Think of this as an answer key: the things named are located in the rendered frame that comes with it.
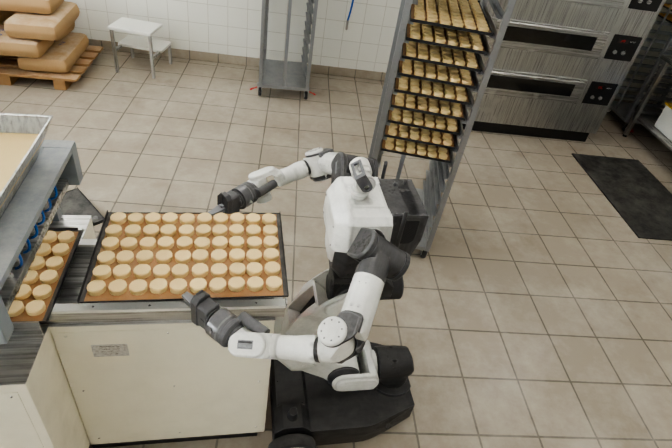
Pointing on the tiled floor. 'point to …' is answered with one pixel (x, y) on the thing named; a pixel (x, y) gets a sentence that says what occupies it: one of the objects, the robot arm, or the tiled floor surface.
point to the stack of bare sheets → (75, 203)
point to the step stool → (139, 39)
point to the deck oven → (571, 36)
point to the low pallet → (48, 72)
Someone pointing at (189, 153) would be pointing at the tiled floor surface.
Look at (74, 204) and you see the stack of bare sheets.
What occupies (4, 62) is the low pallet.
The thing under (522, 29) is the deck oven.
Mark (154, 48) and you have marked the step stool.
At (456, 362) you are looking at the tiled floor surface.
